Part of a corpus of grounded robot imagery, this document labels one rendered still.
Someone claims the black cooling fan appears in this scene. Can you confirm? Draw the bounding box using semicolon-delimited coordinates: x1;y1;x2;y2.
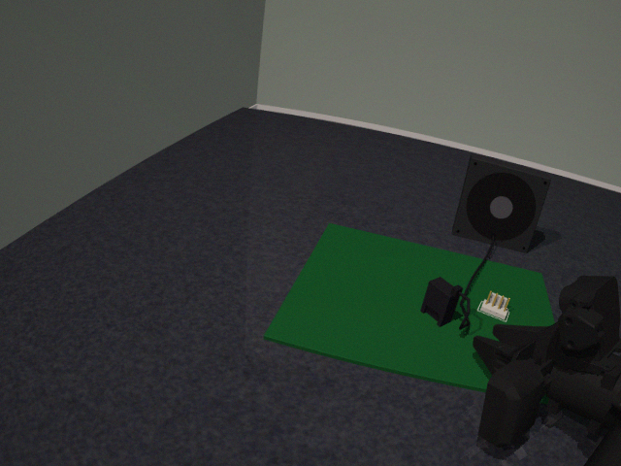
452;153;551;254

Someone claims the green circuit board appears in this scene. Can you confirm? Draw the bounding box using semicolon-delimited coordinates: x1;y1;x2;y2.
263;223;555;393

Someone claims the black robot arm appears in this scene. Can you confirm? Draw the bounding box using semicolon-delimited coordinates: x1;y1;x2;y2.
553;276;621;466

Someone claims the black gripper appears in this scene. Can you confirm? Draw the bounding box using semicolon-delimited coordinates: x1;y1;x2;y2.
473;321;621;448

